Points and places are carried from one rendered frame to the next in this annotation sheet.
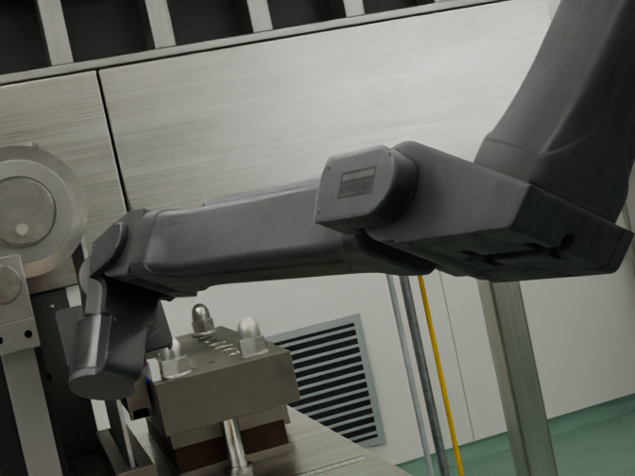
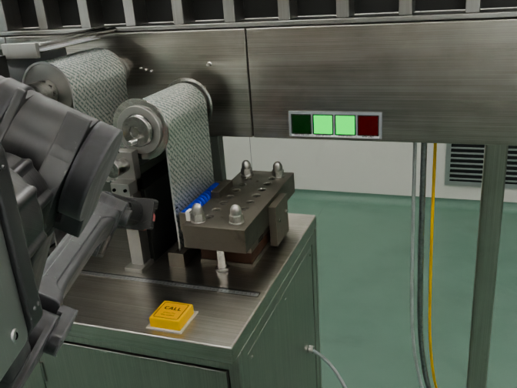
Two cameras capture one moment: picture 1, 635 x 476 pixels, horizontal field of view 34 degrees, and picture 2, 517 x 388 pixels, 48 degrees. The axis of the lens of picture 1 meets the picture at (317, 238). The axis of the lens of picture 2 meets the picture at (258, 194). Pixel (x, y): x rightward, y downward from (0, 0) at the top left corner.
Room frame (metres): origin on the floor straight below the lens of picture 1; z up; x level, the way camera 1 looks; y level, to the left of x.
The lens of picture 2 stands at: (0.27, -0.71, 1.58)
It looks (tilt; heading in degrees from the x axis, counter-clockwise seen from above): 21 degrees down; 38
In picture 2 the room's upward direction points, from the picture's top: 4 degrees counter-clockwise
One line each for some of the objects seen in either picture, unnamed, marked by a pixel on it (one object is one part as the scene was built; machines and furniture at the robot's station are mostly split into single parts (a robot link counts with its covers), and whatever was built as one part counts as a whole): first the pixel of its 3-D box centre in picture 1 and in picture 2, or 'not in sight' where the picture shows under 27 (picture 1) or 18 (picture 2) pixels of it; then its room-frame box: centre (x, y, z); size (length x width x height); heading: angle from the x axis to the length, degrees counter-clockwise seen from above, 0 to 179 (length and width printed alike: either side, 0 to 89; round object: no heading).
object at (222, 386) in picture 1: (198, 372); (244, 206); (1.37, 0.19, 1.00); 0.40 x 0.16 x 0.06; 16
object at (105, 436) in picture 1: (125, 461); (200, 235); (1.30, 0.29, 0.92); 0.28 x 0.04 x 0.04; 16
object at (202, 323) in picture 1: (201, 318); (277, 168); (1.53, 0.19, 1.05); 0.04 x 0.04 x 0.04
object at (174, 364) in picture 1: (172, 356); (197, 212); (1.19, 0.19, 1.05); 0.04 x 0.04 x 0.04
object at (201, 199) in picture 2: not in sight; (203, 200); (1.30, 0.27, 1.03); 0.21 x 0.04 x 0.03; 16
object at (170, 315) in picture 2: not in sight; (171, 315); (0.98, 0.10, 0.91); 0.07 x 0.07 x 0.02; 16
